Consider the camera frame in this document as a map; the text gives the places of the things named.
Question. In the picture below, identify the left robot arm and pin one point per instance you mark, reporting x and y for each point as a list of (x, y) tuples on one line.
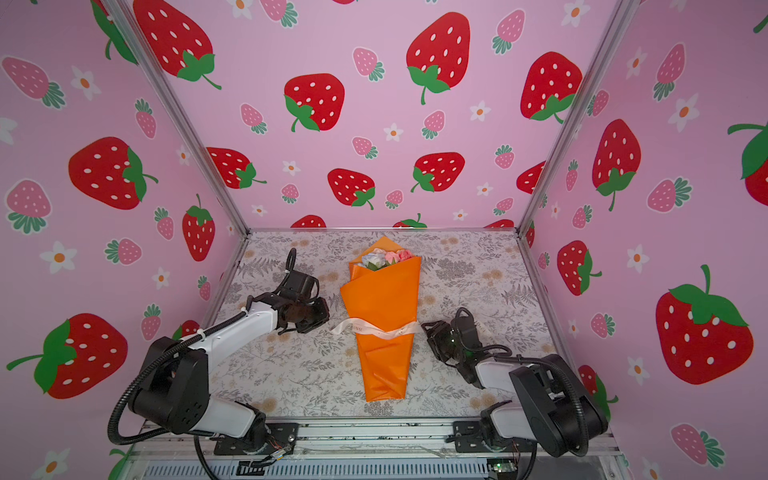
[(171, 393)]

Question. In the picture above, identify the orange wrapping paper sheet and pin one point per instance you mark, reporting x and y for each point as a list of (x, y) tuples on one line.
[(382, 308)]

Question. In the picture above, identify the pink fake rose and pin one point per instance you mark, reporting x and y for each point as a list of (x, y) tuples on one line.
[(394, 257)]

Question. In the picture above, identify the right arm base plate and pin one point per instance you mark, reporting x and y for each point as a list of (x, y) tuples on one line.
[(475, 436)]

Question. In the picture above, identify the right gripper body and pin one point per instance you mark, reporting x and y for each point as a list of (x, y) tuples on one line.
[(442, 343)]

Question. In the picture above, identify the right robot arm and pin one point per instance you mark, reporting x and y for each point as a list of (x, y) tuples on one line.
[(552, 408)]

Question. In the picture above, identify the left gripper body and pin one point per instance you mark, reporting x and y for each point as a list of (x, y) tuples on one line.
[(313, 314)]

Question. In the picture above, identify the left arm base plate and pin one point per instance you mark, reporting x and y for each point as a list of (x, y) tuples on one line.
[(269, 439)]

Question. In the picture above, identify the aluminium front rail frame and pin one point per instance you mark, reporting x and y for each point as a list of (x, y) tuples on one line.
[(374, 448)]

